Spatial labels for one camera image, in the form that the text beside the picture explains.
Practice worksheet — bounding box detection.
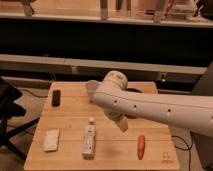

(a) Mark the white sponge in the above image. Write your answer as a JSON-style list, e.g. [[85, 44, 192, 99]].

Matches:
[[44, 130, 60, 152]]

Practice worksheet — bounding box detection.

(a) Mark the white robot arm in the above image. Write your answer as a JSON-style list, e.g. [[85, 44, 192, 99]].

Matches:
[[92, 71, 213, 137]]

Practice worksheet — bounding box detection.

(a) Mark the orange carrot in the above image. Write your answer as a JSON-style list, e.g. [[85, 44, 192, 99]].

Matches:
[[137, 135, 145, 160]]

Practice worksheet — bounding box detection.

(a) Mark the green bowl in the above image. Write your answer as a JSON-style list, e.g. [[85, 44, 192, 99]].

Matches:
[[126, 88, 142, 93]]

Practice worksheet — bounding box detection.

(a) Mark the white tube bottle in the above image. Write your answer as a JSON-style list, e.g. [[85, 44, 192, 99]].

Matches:
[[82, 118, 96, 159]]

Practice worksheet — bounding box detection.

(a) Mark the black rectangular remote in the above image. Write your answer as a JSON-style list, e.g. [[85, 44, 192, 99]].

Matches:
[[52, 90, 61, 107]]

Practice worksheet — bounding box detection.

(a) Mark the black tripod stand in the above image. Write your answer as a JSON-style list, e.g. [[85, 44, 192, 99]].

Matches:
[[0, 77, 39, 160]]

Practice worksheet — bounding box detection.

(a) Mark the black floor cable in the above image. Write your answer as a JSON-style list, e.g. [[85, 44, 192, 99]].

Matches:
[[171, 134, 194, 171]]

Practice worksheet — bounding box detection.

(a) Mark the long metal rail bench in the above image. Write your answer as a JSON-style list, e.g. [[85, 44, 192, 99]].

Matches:
[[0, 54, 207, 83]]

